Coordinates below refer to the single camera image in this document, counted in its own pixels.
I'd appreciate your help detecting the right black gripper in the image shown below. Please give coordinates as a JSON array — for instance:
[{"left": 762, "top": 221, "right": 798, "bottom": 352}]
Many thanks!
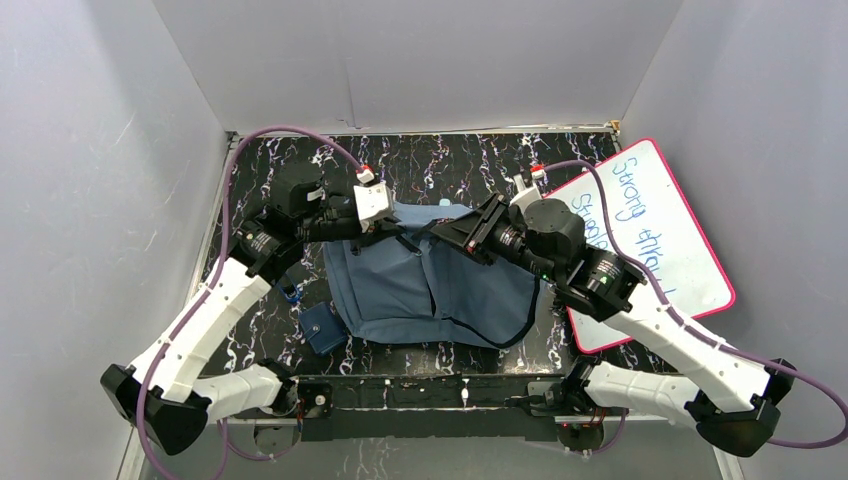
[{"left": 431, "top": 192, "right": 561, "bottom": 285}]

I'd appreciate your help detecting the pink framed whiteboard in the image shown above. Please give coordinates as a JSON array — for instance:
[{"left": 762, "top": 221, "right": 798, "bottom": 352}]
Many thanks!
[{"left": 550, "top": 138, "right": 736, "bottom": 319}]

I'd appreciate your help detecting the blue student backpack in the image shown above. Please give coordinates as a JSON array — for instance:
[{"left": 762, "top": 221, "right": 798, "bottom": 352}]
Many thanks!
[{"left": 322, "top": 204, "right": 542, "bottom": 349}]

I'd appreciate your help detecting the navy snap wallet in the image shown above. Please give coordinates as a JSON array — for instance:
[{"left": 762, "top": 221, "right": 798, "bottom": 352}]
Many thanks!
[{"left": 298, "top": 302, "right": 348, "bottom": 357}]

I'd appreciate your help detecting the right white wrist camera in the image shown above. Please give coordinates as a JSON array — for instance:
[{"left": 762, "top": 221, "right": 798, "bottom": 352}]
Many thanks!
[{"left": 510, "top": 175, "right": 543, "bottom": 213}]

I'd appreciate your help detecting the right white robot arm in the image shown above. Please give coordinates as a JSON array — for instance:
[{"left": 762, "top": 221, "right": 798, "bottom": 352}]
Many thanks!
[{"left": 432, "top": 194, "right": 792, "bottom": 457}]

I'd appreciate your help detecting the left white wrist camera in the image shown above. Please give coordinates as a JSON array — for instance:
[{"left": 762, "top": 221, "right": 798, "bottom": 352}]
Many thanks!
[{"left": 353, "top": 182, "right": 395, "bottom": 233}]

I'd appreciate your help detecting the black front rail frame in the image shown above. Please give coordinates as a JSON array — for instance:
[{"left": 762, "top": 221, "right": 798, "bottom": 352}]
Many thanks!
[{"left": 298, "top": 374, "right": 589, "bottom": 441}]

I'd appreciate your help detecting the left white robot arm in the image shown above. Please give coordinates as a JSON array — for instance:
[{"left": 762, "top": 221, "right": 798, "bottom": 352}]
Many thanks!
[{"left": 100, "top": 164, "right": 394, "bottom": 455}]

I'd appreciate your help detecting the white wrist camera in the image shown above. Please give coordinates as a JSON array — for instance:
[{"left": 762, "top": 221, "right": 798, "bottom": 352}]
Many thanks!
[
  {"left": 353, "top": 182, "right": 395, "bottom": 233},
  {"left": 510, "top": 175, "right": 543, "bottom": 213}
]

